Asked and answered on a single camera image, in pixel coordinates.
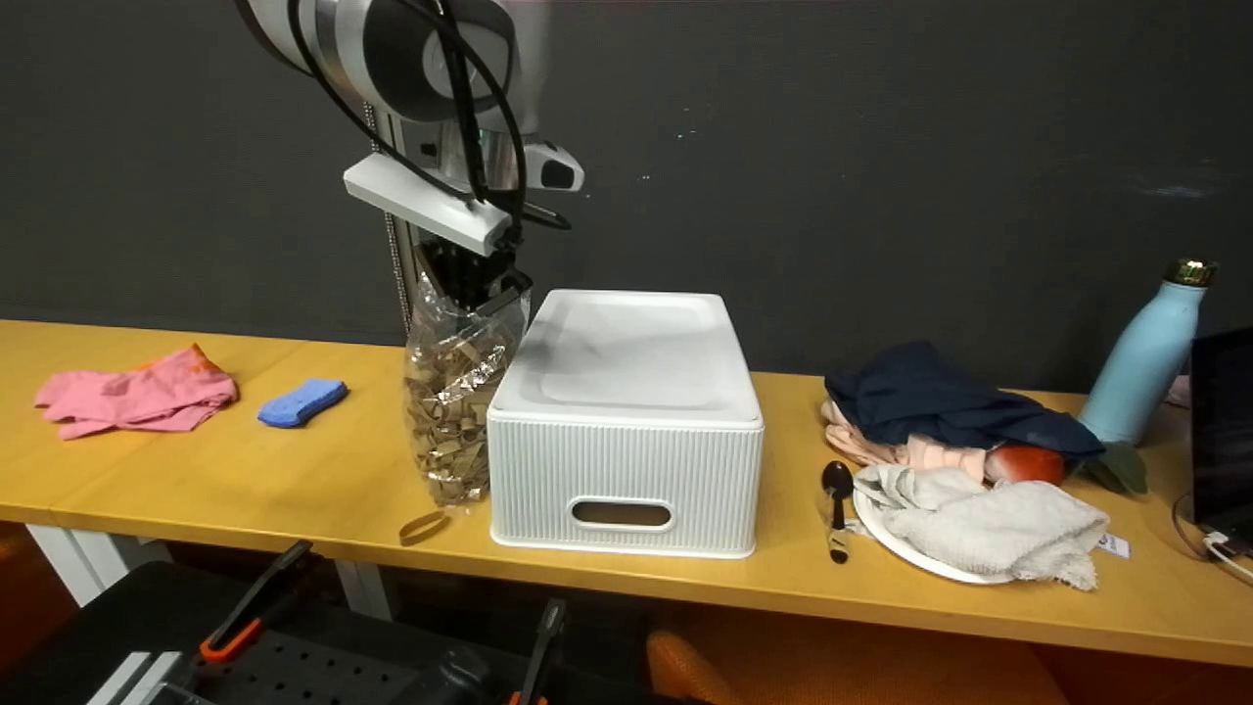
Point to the tan rubber band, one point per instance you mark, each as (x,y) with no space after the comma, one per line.
(407,529)

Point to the light grey towel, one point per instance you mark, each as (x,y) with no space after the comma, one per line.
(994,529)

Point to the blue sponge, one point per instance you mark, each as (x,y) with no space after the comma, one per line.
(303,401)

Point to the pale pink cloth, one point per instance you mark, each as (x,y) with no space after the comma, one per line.
(943,456)

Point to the white plastic basket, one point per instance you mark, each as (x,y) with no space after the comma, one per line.
(630,417)

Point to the navy blue cloth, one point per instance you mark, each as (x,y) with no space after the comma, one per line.
(943,397)

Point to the dark green cloth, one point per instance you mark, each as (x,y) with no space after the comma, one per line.
(1121,469)

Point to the white table leg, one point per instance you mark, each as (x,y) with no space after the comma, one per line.
(363,588)
(75,560)

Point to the red round object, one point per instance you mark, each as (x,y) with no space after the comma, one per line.
(1036,462)

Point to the white plate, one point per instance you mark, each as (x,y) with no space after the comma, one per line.
(900,551)

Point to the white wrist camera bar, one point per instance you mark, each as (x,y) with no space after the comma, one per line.
(417,196)

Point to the black spoon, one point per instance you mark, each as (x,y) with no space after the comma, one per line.
(836,482)

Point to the light blue water bottle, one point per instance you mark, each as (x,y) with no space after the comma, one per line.
(1144,356)

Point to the black perforated cart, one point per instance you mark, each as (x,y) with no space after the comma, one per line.
(337,668)

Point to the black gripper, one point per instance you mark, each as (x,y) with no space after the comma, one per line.
(464,261)

